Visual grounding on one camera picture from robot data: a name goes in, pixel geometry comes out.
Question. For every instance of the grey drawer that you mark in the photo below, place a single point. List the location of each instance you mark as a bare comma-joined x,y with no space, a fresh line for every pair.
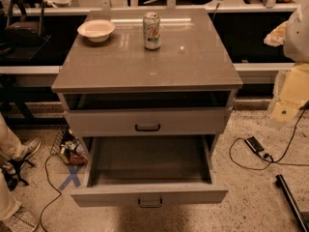
149,172
119,122

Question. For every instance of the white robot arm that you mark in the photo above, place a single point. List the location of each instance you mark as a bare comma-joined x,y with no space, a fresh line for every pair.
293,92

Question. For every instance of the grey drawer cabinet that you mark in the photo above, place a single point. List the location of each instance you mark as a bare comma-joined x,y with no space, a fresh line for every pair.
191,69

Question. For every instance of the green white soda can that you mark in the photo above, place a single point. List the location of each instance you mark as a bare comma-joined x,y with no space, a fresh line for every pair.
151,30

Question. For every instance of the white bowl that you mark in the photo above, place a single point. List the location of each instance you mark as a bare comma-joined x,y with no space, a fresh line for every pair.
97,30

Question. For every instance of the blue tape cross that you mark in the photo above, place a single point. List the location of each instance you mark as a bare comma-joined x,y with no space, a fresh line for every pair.
72,177

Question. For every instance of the black power adapter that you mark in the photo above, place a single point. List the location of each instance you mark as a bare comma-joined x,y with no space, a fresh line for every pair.
254,145

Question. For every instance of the black bar on floor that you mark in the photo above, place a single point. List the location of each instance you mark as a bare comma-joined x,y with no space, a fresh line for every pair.
302,217

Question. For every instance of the person leg with shoe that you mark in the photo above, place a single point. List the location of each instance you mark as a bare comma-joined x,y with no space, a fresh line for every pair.
12,147

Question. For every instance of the black chair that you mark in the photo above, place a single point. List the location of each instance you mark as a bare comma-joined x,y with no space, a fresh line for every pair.
22,29

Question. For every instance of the person foot grey sneaker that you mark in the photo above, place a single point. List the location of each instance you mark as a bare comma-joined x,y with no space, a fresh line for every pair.
16,217

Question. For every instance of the wire basket with items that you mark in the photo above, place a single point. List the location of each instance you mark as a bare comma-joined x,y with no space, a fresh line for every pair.
69,149

